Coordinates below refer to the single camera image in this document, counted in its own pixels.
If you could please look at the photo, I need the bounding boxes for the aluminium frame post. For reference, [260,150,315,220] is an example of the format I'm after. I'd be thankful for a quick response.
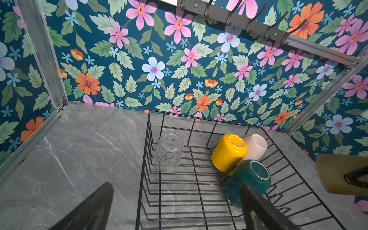
[284,50,368,136]
[15,1,68,111]

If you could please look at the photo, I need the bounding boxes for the dark green mug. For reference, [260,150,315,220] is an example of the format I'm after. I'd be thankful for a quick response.
[222,160,271,209]

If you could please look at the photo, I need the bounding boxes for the black hook rail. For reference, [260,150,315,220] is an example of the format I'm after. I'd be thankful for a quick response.
[174,1,311,48]

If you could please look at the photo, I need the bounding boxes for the yellow mug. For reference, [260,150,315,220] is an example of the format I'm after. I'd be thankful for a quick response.
[211,133,248,173]

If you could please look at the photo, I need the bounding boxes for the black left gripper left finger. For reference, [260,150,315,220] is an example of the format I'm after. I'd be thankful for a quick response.
[51,182,114,230]

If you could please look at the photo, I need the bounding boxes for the pale pink mug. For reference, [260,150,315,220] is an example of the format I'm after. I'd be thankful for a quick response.
[240,134,268,163]

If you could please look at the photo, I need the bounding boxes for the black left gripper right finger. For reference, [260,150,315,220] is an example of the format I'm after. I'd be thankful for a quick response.
[240,183,299,230]

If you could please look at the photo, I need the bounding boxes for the clear glass cup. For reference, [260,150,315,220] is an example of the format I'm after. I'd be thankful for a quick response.
[152,132,184,173]

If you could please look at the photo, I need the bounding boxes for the aluminium frame post back left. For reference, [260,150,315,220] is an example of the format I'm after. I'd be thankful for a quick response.
[15,1,68,111]

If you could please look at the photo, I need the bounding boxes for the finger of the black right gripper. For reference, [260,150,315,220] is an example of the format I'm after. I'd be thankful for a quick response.
[344,166,368,189]

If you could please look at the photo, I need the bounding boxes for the olive glass cup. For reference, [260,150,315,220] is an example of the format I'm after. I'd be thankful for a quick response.
[315,154,368,196]

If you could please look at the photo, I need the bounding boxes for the aluminium frame post back right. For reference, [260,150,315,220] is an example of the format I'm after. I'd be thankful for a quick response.
[284,50,368,136]

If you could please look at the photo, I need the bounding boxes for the black wire dish rack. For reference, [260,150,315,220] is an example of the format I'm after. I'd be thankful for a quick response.
[135,110,347,230]

